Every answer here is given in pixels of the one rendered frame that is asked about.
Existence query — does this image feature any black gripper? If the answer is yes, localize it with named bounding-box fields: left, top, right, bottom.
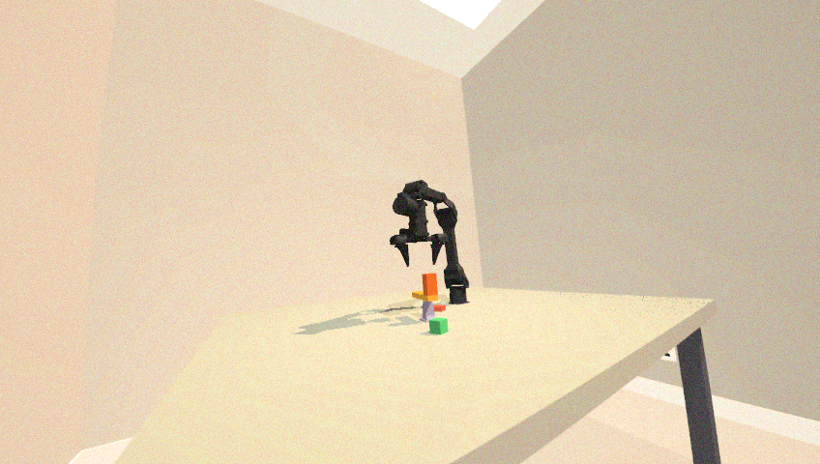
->
left=390, top=217, right=449, bottom=267

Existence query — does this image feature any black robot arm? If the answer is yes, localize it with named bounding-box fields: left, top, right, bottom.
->
left=393, top=180, right=470, bottom=305

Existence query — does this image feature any green cube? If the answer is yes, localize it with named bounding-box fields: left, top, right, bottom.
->
left=429, top=318, right=449, bottom=334

